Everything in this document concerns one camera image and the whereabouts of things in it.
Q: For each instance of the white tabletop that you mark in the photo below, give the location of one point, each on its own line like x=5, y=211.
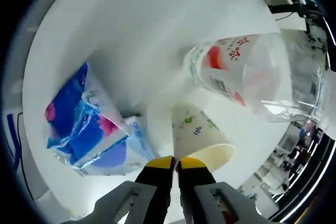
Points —
x=131, y=37

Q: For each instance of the clear plastic water bottle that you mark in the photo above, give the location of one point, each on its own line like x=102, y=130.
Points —
x=236, y=72

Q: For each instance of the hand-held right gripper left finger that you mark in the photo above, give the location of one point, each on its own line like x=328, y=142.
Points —
x=155, y=187

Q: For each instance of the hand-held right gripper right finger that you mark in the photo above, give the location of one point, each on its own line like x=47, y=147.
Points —
x=191, y=190

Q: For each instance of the blue tissue packet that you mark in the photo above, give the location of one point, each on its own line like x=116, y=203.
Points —
x=78, y=108

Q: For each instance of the white paper cup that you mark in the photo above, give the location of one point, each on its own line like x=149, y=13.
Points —
x=194, y=134

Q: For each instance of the clear bag with blue pad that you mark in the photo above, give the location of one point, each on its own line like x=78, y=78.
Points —
x=143, y=140

